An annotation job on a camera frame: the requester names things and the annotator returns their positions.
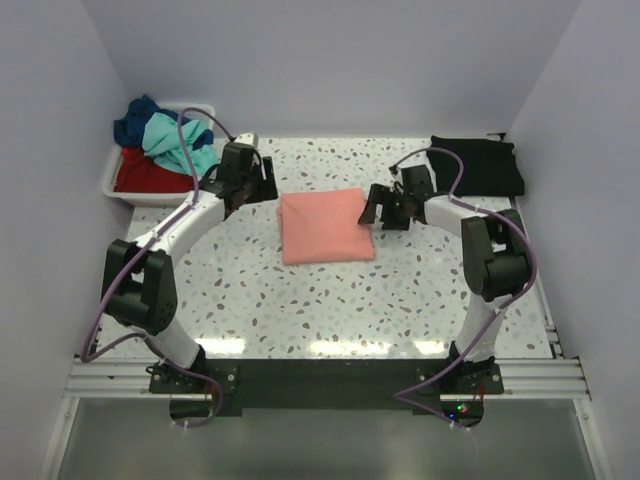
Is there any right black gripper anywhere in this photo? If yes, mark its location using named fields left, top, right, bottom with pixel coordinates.
left=358, top=183, right=412, bottom=231

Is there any pink t shirt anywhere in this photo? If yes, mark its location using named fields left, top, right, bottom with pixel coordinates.
left=277, top=188, right=375, bottom=265

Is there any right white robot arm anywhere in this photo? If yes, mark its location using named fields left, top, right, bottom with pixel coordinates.
left=358, top=166, right=537, bottom=393

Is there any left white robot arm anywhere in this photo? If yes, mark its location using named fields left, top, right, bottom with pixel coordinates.
left=99, top=133, right=278, bottom=392

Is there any white plastic laundry basket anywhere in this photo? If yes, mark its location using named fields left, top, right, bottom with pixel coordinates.
left=102, top=102, right=217, bottom=207

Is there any teal t shirt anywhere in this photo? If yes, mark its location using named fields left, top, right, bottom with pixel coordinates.
left=142, top=112, right=219, bottom=177

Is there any folded black t shirt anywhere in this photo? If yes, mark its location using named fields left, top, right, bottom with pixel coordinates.
left=431, top=136, right=525, bottom=198

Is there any red t shirt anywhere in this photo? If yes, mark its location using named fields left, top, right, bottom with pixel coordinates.
left=114, top=147, right=193, bottom=194

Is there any navy blue t shirt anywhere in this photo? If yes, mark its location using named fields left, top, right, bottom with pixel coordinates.
left=113, top=95, right=189, bottom=147

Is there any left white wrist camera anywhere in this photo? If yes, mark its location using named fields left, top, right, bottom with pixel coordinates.
left=234, top=132, right=259, bottom=149

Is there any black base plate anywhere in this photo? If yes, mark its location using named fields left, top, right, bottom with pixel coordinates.
left=146, top=359, right=505, bottom=426

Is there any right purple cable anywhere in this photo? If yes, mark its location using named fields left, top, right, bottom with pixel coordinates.
left=389, top=147, right=540, bottom=419

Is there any purple cable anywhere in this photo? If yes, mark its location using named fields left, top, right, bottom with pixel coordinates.
left=79, top=106, right=236, bottom=429
left=389, top=147, right=540, bottom=419

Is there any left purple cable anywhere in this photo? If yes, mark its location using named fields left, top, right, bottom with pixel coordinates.
left=79, top=106, right=236, bottom=429

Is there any aluminium frame rail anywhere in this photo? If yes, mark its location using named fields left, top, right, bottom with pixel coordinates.
left=64, top=359, right=590, bottom=400

